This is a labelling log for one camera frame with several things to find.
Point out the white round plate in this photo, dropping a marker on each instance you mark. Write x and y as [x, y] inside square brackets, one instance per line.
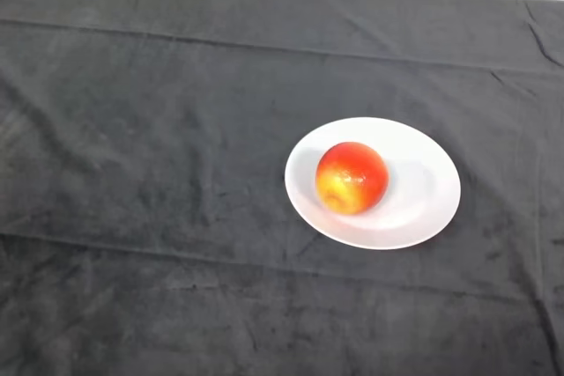
[423, 200]

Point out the black table cloth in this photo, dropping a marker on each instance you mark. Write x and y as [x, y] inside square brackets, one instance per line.
[154, 129]

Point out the red yellow apple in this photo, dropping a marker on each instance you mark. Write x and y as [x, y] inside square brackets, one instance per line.
[352, 178]

